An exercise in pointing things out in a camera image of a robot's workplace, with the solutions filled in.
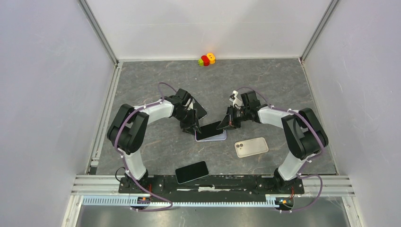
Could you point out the colourful toy blocks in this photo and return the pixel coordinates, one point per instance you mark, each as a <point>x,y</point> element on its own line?
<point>207,60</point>

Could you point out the black smartphone front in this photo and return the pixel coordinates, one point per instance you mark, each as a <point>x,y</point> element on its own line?
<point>191,172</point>

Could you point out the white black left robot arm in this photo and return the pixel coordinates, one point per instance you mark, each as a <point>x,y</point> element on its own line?
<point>129,126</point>

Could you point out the beige translucent phone case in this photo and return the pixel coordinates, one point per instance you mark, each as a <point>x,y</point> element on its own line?
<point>251,147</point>

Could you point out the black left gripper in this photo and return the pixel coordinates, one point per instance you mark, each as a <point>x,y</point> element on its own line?
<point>194,122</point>

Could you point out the lilac phone case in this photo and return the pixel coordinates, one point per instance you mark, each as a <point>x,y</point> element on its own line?
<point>211,135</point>

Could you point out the black smartphone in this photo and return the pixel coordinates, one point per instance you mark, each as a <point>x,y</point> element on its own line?
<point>191,172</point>
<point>210,126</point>
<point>202,109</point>

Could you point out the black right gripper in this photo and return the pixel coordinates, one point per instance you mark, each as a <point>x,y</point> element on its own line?
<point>228,122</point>

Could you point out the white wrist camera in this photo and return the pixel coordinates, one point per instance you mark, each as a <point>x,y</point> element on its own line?
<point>189,104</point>
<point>235,99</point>

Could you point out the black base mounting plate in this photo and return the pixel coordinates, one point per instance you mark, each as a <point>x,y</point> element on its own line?
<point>212,188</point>

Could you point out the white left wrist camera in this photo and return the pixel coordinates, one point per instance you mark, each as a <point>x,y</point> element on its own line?
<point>189,104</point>

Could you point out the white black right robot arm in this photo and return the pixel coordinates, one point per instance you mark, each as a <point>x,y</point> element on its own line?
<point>304,134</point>

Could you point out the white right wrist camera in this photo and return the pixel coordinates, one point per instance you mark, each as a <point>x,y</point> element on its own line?
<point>235,99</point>

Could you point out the light blue toothed rail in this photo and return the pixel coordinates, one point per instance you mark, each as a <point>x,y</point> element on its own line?
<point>136,201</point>

